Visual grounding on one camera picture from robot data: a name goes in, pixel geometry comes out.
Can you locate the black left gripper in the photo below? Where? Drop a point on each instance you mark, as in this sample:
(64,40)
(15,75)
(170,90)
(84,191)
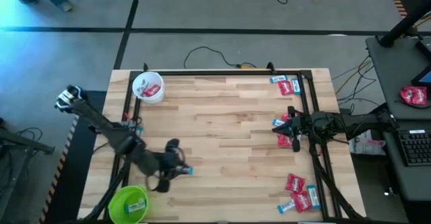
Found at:
(170,158)

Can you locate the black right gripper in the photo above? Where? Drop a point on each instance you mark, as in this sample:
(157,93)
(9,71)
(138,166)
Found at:
(298,126)

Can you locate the white blue-ended candy bar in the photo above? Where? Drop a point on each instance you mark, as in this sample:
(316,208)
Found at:
(314,197)
(296,86)
(279,79)
(276,121)
(190,171)
(135,206)
(286,206)

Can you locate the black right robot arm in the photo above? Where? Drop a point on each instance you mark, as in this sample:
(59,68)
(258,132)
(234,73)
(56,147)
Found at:
(357,123)

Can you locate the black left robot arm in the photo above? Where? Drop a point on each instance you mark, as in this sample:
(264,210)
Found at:
(124,141)

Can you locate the green plastic halloween bucket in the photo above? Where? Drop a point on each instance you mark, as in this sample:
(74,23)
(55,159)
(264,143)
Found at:
(114,205)

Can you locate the white plastic halloween bucket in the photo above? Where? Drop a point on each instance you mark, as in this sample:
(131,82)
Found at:
(155,100)

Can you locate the white printed plastic bag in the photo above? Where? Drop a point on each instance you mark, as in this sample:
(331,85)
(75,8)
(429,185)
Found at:
(367,145)

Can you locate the grey desk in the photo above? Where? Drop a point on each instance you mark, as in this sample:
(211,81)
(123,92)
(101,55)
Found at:
(387,76)
(414,183)

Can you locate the white label sticker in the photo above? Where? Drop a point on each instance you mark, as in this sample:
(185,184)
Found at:
(417,131)

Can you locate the black computer keyboard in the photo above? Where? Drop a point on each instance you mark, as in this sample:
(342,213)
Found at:
(415,148)

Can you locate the large red Skittles bag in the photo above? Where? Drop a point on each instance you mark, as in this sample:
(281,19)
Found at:
(414,95)

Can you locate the tablet with blue screen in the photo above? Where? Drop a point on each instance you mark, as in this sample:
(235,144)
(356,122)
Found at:
(424,77)

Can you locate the black metal stand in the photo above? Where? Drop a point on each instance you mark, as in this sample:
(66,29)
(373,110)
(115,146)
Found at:
(27,143)

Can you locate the black stand pole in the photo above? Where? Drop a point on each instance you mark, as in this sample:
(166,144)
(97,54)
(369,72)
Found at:
(404,24)

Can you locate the black aluminium table frame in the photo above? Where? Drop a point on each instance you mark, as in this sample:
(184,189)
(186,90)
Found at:
(219,73)

